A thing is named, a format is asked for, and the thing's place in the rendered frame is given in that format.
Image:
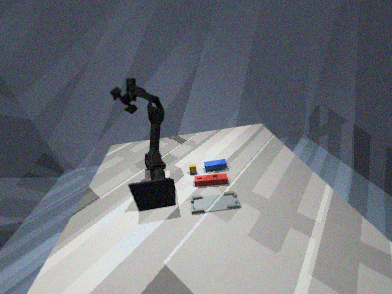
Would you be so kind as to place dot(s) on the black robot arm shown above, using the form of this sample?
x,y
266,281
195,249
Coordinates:
x,y
153,159

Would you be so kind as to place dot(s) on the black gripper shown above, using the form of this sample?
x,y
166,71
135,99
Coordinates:
x,y
117,93

